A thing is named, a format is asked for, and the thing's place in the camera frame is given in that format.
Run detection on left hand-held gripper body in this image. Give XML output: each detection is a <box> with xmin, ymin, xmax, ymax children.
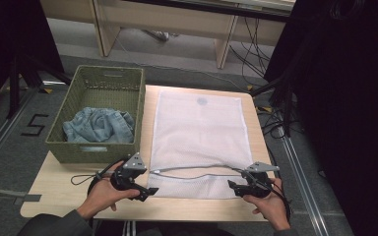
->
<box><xmin>109</xmin><ymin>151</ymin><xmax>149</xmax><ymax>193</ymax></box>

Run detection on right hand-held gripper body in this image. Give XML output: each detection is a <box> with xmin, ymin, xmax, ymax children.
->
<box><xmin>241</xmin><ymin>161</ymin><xmax>281</xmax><ymax>199</ymax></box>

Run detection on white mesh laundry bag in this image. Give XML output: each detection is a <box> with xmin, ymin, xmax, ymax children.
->
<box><xmin>147</xmin><ymin>88</ymin><xmax>254</xmax><ymax>200</ymax></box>

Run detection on blue denim jeans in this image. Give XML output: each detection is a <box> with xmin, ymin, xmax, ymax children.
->
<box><xmin>62</xmin><ymin>106</ymin><xmax>136</xmax><ymax>145</ymax></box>

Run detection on green woven basket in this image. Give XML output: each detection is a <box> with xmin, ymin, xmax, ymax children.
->
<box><xmin>44</xmin><ymin>64</ymin><xmax>146</xmax><ymax>164</ymax></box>

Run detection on person's right hand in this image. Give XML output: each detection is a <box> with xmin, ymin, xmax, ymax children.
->
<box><xmin>242</xmin><ymin>177</ymin><xmax>291</xmax><ymax>232</ymax></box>

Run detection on person's left hand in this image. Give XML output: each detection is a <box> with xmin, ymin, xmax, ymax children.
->
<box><xmin>78</xmin><ymin>160</ymin><xmax>142</xmax><ymax>220</ymax></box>

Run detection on black metal stand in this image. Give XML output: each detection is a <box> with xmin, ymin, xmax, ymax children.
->
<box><xmin>5</xmin><ymin>53</ymin><xmax>74</xmax><ymax>120</ymax></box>
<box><xmin>250</xmin><ymin>73</ymin><xmax>297</xmax><ymax>138</ymax></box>

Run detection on grey tape strip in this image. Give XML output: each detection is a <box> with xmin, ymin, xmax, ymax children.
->
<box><xmin>13</xmin><ymin>193</ymin><xmax>42</xmax><ymax>207</ymax></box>

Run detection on black curtain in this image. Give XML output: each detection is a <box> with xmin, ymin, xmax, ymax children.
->
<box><xmin>264</xmin><ymin>0</ymin><xmax>378</xmax><ymax>236</ymax></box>

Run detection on light wooden desk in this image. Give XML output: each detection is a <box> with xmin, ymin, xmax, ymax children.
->
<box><xmin>39</xmin><ymin>0</ymin><xmax>296</xmax><ymax>70</ymax></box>

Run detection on left hand-held gripper cable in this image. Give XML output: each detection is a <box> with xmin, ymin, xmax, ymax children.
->
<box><xmin>70</xmin><ymin>159</ymin><xmax>126</xmax><ymax>197</ymax></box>

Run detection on hand-held gripper cable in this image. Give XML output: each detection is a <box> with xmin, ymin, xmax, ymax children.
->
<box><xmin>70</xmin><ymin>159</ymin><xmax>126</xmax><ymax>197</ymax></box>
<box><xmin>269</xmin><ymin>178</ymin><xmax>292</xmax><ymax>224</ymax></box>

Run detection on right hand-held gripper cable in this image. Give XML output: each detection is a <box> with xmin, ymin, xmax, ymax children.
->
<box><xmin>269</xmin><ymin>178</ymin><xmax>292</xmax><ymax>224</ymax></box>

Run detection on black floor cables bundle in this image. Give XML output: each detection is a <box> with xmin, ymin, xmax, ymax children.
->
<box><xmin>228</xmin><ymin>16</ymin><xmax>306</xmax><ymax>141</ymax></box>

